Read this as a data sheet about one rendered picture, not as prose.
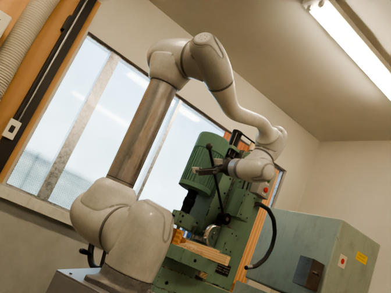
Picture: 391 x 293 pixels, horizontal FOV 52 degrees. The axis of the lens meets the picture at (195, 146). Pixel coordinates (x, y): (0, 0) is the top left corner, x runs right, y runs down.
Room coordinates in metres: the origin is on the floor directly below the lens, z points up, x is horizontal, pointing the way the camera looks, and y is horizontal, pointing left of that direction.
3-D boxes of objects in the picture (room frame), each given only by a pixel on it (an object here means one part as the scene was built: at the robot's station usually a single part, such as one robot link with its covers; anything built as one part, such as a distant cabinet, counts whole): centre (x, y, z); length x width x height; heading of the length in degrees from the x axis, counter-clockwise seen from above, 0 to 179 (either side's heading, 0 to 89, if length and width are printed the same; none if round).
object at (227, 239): (2.04, -0.32, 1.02); 0.09 x 0.07 x 0.12; 35
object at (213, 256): (1.96, -0.15, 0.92); 0.55 x 0.02 x 0.04; 35
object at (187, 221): (2.07, -0.10, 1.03); 0.14 x 0.07 x 0.09; 125
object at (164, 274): (2.13, -0.18, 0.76); 0.57 x 0.45 x 0.09; 125
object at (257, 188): (2.13, -0.42, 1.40); 0.10 x 0.06 x 0.16; 125
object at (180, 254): (1.99, 0.00, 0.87); 0.61 x 0.30 x 0.06; 35
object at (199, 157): (2.06, -0.08, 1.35); 0.18 x 0.18 x 0.31
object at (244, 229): (2.23, -0.32, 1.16); 0.22 x 0.22 x 0.72; 35
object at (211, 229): (2.04, -0.26, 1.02); 0.12 x 0.03 x 0.12; 125
